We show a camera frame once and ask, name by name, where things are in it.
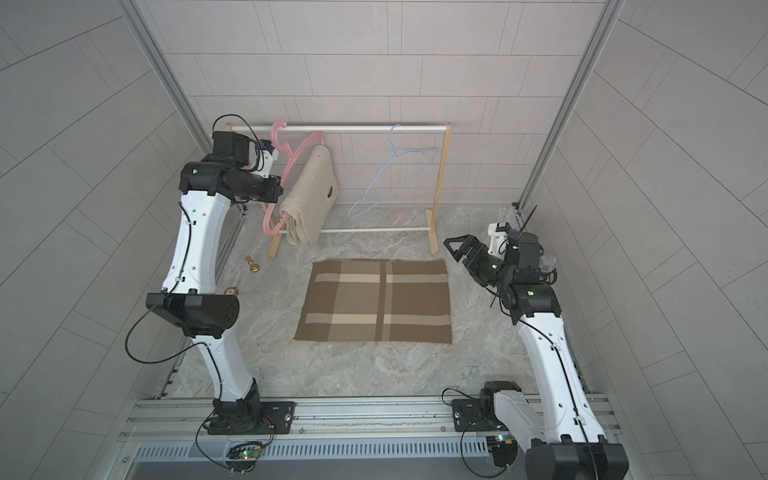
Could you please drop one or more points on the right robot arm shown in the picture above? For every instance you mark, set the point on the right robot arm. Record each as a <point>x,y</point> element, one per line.
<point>565,440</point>

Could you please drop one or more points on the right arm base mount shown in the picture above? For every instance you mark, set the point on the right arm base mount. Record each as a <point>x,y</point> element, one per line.
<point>467,417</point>

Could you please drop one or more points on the gold chess piece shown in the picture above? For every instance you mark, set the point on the gold chess piece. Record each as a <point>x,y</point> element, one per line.
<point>253,265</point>

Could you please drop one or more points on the wooden clothes rack frame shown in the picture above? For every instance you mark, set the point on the wooden clothes rack frame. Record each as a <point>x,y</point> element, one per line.
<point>431,213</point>

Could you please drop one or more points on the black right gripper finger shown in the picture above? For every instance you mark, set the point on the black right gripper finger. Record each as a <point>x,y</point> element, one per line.
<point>462,243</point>
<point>466,254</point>

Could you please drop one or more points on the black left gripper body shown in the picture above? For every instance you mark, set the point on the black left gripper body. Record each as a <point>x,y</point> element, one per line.
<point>256,190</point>

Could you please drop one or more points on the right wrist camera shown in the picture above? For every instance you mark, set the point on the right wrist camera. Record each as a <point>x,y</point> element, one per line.
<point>503,237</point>

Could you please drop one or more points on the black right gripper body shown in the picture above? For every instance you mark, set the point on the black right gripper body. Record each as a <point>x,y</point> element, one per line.
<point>484,270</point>

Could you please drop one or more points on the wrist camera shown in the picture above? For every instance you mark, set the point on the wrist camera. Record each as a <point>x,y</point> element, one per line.
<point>503,237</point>
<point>245,153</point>

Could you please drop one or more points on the controller board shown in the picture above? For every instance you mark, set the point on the controller board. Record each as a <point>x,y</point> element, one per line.
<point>245,455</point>
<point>503,450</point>

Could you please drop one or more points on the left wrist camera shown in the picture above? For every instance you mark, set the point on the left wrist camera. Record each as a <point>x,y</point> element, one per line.
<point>245,153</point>

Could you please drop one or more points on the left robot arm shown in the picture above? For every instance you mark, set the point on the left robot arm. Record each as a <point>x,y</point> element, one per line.
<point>189,300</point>

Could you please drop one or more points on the left controller board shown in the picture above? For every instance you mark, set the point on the left controller board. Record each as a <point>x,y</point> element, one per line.
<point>245,455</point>

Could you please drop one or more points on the white top rack rod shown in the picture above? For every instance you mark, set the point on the white top rack rod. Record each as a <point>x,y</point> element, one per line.
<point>362,129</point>

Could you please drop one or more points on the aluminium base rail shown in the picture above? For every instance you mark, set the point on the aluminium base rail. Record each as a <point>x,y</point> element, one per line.
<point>408,437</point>

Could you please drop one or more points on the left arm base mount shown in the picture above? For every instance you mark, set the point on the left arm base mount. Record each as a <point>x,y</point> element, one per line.
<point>242,418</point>

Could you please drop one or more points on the brown plaid scarf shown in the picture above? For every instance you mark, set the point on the brown plaid scarf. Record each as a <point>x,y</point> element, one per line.
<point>377,300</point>

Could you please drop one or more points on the right controller board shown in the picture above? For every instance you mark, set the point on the right controller board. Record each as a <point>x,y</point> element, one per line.
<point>503,450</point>

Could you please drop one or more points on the pink plastic hanger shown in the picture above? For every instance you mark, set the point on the pink plastic hanger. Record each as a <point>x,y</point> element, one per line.
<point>270,226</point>

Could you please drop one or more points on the cream fuzzy scarf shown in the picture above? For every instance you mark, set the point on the cream fuzzy scarf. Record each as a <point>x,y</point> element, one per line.
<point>307,205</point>

